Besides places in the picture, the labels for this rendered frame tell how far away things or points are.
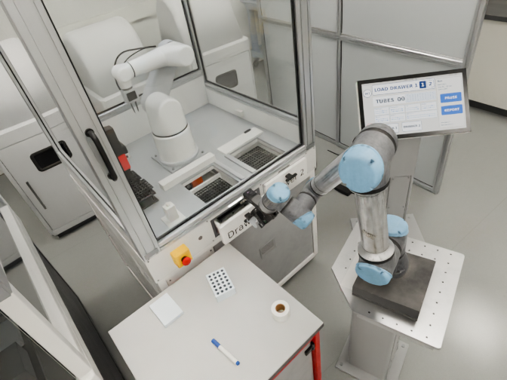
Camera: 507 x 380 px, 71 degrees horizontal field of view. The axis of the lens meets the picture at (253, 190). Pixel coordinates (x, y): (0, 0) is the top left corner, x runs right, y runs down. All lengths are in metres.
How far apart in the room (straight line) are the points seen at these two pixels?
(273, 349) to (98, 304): 1.65
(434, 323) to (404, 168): 1.00
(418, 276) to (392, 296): 0.14
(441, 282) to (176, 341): 1.04
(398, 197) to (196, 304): 1.40
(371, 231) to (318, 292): 1.31
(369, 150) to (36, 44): 0.87
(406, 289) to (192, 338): 0.82
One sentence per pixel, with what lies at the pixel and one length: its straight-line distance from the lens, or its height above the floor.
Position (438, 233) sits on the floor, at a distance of 2.82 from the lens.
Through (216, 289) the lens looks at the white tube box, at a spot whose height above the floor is 0.79.
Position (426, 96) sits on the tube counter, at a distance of 2.00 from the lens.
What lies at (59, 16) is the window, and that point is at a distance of 1.12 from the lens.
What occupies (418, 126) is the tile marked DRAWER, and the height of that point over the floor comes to 1.00.
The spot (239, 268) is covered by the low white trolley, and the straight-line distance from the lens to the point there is 1.60.
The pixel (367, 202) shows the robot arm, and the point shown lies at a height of 1.29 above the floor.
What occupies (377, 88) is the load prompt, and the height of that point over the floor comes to 1.16.
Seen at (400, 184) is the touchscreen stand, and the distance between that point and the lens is 2.28.
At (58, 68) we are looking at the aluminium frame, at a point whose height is 1.73.
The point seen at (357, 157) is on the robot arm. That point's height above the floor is 1.45.
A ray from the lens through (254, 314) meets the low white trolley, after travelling 1.47.
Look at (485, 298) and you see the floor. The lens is 2.57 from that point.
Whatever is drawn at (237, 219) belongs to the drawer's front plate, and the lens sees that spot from 1.58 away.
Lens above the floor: 2.02
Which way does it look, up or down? 40 degrees down
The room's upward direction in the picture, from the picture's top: 11 degrees counter-clockwise
